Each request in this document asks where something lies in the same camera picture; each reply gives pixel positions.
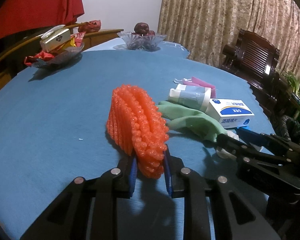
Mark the red cloth cover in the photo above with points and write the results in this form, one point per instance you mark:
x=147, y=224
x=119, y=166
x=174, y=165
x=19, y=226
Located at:
x=22, y=15

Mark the glass snack dish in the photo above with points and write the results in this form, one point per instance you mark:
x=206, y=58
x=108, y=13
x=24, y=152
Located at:
x=70, y=53

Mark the dark wooden armchair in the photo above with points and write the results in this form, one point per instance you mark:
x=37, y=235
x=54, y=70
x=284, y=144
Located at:
x=254, y=59

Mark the dark wooden side table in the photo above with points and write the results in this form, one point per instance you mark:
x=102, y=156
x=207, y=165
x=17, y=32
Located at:
x=283, y=100

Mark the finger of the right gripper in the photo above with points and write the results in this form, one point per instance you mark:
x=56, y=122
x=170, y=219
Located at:
x=258, y=139
x=240, y=149

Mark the orange foam fruit net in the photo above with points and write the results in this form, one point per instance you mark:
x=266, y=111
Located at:
x=137, y=127

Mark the patterned beige curtain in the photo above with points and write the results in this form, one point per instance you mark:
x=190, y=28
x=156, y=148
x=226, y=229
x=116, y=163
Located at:
x=204, y=27

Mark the potted green plant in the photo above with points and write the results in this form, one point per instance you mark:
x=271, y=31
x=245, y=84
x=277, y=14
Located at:
x=289, y=83

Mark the red snack wrappers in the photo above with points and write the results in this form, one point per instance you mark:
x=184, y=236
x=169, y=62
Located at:
x=75, y=41

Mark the white blue paper cup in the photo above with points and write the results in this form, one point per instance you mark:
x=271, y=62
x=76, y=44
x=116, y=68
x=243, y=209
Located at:
x=194, y=97

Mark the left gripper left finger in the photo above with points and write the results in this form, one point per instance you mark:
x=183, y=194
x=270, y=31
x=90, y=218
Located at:
x=118, y=182

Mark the dark red apple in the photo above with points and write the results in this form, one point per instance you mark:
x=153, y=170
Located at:
x=142, y=29

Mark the small cream carton box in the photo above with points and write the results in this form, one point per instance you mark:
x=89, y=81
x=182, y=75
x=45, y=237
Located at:
x=55, y=39

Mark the blue tablecloth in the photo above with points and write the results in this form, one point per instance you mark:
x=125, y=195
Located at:
x=53, y=129

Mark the green rubber glove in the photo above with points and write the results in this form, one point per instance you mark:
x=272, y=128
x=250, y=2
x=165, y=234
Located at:
x=181, y=117

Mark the white blue cotton box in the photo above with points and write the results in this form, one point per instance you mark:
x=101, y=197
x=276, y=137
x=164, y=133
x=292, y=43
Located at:
x=230, y=113

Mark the black lined trash bin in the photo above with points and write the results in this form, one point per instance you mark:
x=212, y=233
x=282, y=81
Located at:
x=288, y=128

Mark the glass fruit bowl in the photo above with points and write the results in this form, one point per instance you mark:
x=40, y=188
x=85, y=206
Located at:
x=136, y=42

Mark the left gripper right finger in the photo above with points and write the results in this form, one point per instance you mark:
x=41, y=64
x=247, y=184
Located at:
x=183, y=182

